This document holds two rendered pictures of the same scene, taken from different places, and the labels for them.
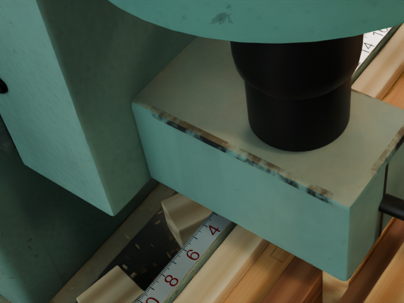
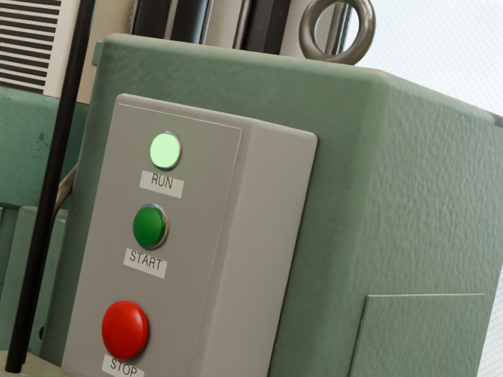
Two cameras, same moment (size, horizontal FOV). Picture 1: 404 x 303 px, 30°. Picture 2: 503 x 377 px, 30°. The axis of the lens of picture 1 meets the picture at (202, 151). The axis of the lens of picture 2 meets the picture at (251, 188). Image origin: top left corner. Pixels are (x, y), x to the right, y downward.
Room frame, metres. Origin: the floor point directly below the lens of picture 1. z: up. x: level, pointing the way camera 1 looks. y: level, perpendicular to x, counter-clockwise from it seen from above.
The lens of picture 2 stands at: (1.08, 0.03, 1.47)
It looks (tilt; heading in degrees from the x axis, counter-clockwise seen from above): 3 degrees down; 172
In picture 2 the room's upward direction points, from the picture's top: 12 degrees clockwise
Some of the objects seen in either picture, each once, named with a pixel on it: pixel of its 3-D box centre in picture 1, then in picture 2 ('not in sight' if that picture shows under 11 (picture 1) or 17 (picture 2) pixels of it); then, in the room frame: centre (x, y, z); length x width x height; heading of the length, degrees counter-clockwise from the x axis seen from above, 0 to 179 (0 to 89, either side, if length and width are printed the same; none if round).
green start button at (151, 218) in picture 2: not in sight; (148, 226); (0.61, 0.05, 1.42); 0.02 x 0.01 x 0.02; 45
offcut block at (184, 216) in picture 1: (195, 217); not in sight; (0.37, 0.02, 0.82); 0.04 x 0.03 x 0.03; 108
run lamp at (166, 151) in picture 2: not in sight; (164, 150); (0.61, 0.05, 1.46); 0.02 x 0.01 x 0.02; 45
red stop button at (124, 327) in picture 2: not in sight; (124, 329); (0.61, 0.05, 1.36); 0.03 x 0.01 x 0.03; 45
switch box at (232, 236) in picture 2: not in sight; (186, 256); (0.58, 0.08, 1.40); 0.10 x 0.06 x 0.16; 45
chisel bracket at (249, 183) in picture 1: (272, 154); not in sight; (0.27, -0.04, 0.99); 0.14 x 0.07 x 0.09; 45
